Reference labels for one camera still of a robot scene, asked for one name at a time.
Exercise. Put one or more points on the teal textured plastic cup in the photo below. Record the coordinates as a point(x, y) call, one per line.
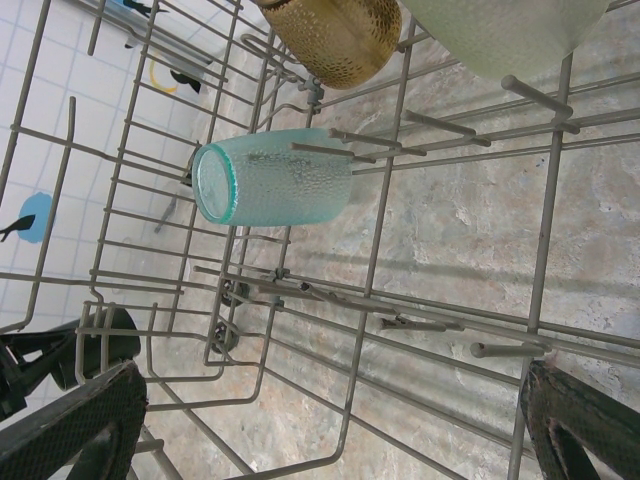
point(280, 195)

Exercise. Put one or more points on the black cup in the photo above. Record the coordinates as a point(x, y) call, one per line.
point(120, 345)

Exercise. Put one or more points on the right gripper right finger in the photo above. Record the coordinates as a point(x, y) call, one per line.
point(590, 430)

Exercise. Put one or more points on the amber textured plastic cup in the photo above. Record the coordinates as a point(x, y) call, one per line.
point(340, 40)

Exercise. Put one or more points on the blue oval animal sticker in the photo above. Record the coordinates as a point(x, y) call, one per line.
point(37, 215)

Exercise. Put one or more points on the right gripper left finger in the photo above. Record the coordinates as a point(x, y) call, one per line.
point(60, 430)

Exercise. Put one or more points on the pale green textured cup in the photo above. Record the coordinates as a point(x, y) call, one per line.
point(500, 35)

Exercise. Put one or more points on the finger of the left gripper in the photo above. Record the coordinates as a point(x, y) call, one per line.
point(30, 355)

